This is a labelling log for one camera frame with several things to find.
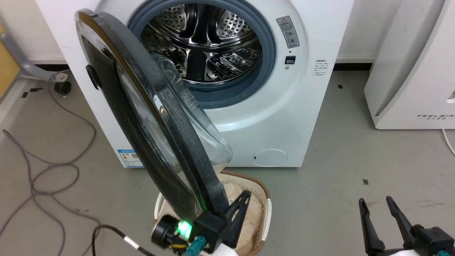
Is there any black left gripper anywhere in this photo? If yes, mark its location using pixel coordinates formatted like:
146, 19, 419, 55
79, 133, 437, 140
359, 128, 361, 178
177, 191, 252, 254

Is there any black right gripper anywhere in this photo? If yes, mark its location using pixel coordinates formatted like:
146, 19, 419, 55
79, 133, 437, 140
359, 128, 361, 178
358, 196, 455, 256

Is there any black round washing machine door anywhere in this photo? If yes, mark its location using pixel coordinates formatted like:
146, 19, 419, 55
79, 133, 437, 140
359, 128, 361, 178
75, 9, 233, 224

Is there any white front-load washing machine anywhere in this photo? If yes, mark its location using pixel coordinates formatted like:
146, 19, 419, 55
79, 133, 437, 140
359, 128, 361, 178
36, 0, 355, 168

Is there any grey rubber door gasket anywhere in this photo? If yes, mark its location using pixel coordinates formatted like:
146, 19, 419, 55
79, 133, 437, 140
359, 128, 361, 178
127, 0, 277, 109

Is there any pale pink fluffy clothing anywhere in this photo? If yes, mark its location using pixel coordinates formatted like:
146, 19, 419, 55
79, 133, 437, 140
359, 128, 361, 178
222, 181, 264, 250

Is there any beige plastic laundry basket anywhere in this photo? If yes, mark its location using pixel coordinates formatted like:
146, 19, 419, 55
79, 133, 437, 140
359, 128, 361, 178
154, 171, 272, 256

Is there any round white filter cover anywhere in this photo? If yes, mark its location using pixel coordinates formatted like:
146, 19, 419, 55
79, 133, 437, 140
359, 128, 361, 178
252, 149, 288, 167

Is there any blue energy label sticker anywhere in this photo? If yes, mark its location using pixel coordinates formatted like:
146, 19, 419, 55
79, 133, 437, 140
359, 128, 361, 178
117, 149, 144, 168

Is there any white air purifier appliance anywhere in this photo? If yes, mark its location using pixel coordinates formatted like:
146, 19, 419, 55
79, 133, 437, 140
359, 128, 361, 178
363, 0, 455, 130

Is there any small printed text label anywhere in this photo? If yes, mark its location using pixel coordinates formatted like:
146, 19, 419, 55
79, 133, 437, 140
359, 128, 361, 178
315, 60, 330, 76

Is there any stainless steel washer drum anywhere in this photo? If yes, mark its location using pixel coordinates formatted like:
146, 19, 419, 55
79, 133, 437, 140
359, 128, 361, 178
140, 4, 263, 85

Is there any grey warning sticker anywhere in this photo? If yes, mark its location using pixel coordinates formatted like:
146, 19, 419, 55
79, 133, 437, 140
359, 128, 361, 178
277, 16, 300, 49

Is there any black caster wheel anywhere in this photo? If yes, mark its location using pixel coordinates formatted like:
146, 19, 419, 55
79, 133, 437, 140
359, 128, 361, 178
54, 81, 72, 95

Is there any grey metal cart leg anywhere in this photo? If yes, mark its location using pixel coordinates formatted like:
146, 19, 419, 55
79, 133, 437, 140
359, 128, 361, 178
0, 32, 70, 83

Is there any yellow wooden board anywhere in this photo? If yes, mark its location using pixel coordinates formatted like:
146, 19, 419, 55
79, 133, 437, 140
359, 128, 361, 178
0, 24, 21, 99

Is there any white power cable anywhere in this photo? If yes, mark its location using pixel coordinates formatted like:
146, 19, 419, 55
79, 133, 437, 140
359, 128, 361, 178
442, 129, 455, 156

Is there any grey floor cable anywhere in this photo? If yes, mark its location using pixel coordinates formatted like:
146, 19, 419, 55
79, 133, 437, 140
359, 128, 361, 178
0, 71, 102, 256

